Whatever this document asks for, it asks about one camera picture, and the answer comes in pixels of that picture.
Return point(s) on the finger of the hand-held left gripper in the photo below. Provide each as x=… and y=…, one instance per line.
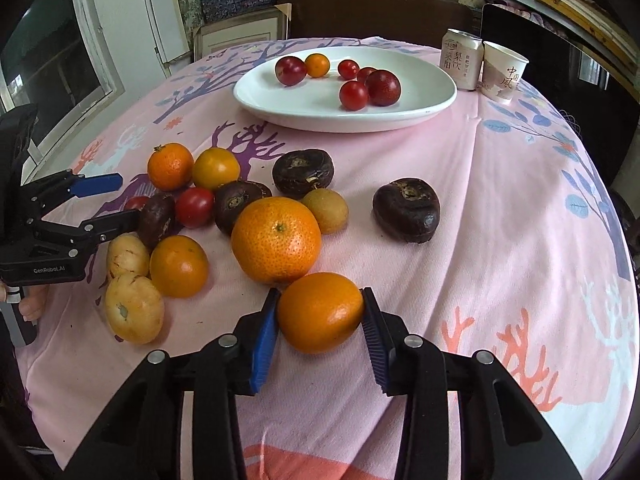
x=95, y=185
x=107, y=225

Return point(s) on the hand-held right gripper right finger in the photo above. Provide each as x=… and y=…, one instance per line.
x=373, y=342

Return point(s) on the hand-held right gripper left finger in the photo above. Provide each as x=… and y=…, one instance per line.
x=265, y=342

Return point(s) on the dark water chestnut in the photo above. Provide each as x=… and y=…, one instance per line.
x=156, y=220
x=303, y=173
x=235, y=205
x=406, y=210

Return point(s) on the smooth orange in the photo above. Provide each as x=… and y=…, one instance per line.
x=320, y=312

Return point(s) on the white plate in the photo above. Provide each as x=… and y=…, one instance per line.
x=410, y=105

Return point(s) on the person's left hand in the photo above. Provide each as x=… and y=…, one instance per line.
x=34, y=305

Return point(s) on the small red tomato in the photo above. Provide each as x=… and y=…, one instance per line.
x=135, y=203

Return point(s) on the yellow passion fruit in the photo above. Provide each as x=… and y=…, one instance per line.
x=127, y=257
x=134, y=308

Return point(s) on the tangerine with green stem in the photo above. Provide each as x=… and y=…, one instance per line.
x=170, y=166

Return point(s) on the medium orange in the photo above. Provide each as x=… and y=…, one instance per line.
x=179, y=266

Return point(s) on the large dimpled orange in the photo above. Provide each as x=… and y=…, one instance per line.
x=276, y=240

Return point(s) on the yellow-orange tangerine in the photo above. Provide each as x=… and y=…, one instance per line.
x=216, y=169

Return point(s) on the window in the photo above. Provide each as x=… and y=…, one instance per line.
x=45, y=55

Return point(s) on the small tan round fruit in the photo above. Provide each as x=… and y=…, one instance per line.
x=327, y=210

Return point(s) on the pink printed tablecloth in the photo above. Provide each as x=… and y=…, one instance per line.
x=500, y=240

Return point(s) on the dark red plum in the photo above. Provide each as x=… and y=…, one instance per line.
x=384, y=87
x=290, y=70

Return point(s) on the red cherry tomato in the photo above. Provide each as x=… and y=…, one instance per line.
x=354, y=95
x=365, y=73
x=348, y=69

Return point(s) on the small orange kumquat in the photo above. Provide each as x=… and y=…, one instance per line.
x=317, y=65

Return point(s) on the white drink can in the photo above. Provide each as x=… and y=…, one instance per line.
x=461, y=60

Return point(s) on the white paper cup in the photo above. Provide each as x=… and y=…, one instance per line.
x=504, y=72

